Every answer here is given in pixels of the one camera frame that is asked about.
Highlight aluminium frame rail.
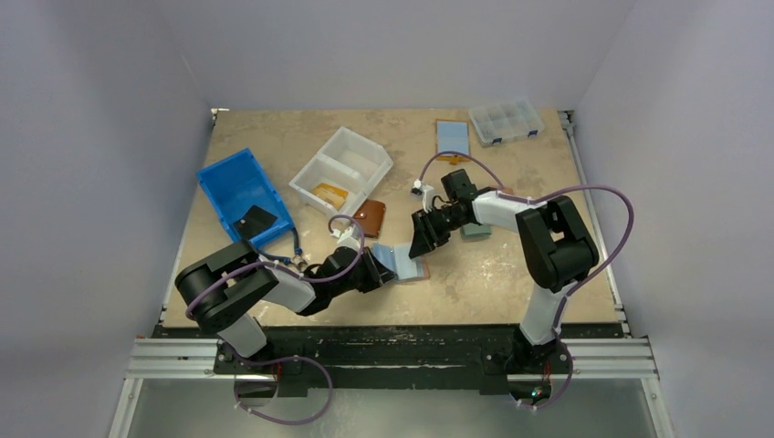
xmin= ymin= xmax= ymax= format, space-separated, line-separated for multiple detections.
xmin=109 ymin=109 xmax=672 ymax=437

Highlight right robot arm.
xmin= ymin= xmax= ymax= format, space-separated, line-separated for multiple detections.
xmin=409 ymin=170 xmax=599 ymax=367

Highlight black mounting base plate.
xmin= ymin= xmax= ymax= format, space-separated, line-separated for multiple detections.
xmin=214 ymin=323 xmax=623 ymax=401

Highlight gold credit card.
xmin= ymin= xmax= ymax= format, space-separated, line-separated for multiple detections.
xmin=312 ymin=182 xmax=349 ymax=210

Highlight brown leather card holder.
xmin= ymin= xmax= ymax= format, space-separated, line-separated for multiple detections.
xmin=354 ymin=199 xmax=386 ymax=239

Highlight orange open card holder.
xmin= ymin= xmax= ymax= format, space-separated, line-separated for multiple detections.
xmin=435 ymin=119 xmax=470 ymax=165

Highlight clear plastic organizer box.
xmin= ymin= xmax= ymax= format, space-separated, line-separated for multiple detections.
xmin=468 ymin=99 xmax=545 ymax=147

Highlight white double compartment bin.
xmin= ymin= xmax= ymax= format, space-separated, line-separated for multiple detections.
xmin=289 ymin=126 xmax=393 ymax=218

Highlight green card holder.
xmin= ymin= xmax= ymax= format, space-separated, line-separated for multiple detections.
xmin=460 ymin=224 xmax=492 ymax=241

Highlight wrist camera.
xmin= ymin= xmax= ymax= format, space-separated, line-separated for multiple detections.
xmin=332 ymin=225 xmax=362 ymax=251
xmin=410 ymin=180 xmax=436 ymax=212

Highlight blue plastic bin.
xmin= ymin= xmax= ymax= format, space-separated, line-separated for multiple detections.
xmin=196 ymin=149 xmax=297 ymax=249

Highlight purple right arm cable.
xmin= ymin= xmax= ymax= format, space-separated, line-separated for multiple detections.
xmin=418 ymin=151 xmax=635 ymax=412

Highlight blue handled wire cutters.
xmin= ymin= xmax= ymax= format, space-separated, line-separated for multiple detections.
xmin=256 ymin=226 xmax=307 ymax=269

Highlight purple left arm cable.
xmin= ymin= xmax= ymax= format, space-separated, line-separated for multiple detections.
xmin=184 ymin=214 xmax=366 ymax=426

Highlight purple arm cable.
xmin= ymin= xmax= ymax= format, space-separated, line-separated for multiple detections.
xmin=418 ymin=151 xmax=635 ymax=412
xmin=184 ymin=214 xmax=366 ymax=426

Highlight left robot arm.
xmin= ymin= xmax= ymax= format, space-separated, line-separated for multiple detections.
xmin=174 ymin=241 xmax=397 ymax=359

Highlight black card holder in bin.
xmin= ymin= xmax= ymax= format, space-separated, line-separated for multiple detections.
xmin=234 ymin=205 xmax=277 ymax=240

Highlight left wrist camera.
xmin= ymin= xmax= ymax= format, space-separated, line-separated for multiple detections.
xmin=332 ymin=225 xmax=362 ymax=251

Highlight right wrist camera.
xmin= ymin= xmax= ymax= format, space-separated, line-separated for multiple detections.
xmin=410 ymin=180 xmax=436 ymax=212

